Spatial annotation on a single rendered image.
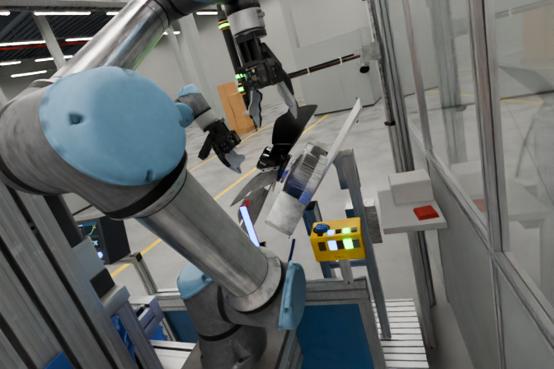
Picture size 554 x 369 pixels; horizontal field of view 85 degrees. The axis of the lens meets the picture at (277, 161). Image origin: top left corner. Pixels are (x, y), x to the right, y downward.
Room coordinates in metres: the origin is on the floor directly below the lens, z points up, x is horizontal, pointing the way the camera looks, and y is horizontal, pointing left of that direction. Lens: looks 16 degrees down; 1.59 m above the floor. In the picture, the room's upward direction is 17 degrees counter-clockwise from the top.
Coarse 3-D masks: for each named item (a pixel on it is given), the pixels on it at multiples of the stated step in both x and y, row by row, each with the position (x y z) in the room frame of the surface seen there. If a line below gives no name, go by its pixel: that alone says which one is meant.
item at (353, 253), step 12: (312, 228) 0.90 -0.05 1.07; (336, 228) 0.86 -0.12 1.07; (360, 228) 0.82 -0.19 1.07; (312, 240) 0.84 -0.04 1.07; (324, 240) 0.83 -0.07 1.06; (336, 240) 0.82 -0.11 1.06; (360, 240) 0.79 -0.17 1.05; (324, 252) 0.83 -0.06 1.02; (336, 252) 0.82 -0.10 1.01; (348, 252) 0.81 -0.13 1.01; (360, 252) 0.80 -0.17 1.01
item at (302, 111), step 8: (288, 112) 1.17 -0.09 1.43; (304, 112) 1.24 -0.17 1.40; (312, 112) 1.27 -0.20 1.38; (280, 120) 1.18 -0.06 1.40; (288, 120) 1.22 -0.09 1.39; (296, 120) 1.25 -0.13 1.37; (304, 120) 1.28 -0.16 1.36; (280, 128) 1.24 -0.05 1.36; (288, 128) 1.27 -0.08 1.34; (296, 128) 1.29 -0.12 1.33; (272, 136) 1.26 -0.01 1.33; (280, 136) 1.29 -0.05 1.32; (288, 136) 1.31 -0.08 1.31; (296, 136) 1.32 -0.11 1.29
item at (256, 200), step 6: (258, 192) 1.37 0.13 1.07; (264, 192) 1.35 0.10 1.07; (246, 198) 1.43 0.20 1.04; (252, 198) 1.38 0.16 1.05; (258, 198) 1.35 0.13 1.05; (264, 198) 1.33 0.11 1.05; (252, 204) 1.36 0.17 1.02; (258, 204) 1.33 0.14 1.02; (240, 210) 1.44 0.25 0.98; (252, 210) 1.34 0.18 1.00; (258, 210) 1.31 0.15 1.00; (240, 216) 1.41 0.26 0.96; (252, 216) 1.32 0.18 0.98; (258, 216) 1.29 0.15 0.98; (240, 222) 1.38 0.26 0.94; (252, 222) 1.29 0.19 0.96; (246, 228) 1.30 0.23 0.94
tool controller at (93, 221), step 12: (96, 216) 1.17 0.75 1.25; (84, 228) 1.13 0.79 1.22; (96, 228) 1.11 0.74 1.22; (108, 228) 1.12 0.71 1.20; (120, 228) 1.17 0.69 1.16; (96, 240) 1.10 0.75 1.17; (108, 240) 1.10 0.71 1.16; (120, 240) 1.15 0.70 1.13; (108, 252) 1.08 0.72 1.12; (120, 252) 1.13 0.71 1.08; (108, 264) 1.08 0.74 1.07
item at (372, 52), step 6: (372, 42) 1.50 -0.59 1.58; (378, 42) 1.47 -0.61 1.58; (360, 48) 1.44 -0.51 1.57; (366, 48) 1.44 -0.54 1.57; (372, 48) 1.44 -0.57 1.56; (378, 48) 1.45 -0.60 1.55; (354, 54) 1.49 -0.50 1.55; (360, 54) 1.45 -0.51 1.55; (366, 54) 1.43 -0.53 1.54; (372, 54) 1.44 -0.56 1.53; (378, 54) 1.45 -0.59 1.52; (360, 60) 1.46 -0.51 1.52; (366, 60) 1.43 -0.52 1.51; (372, 60) 1.44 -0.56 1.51
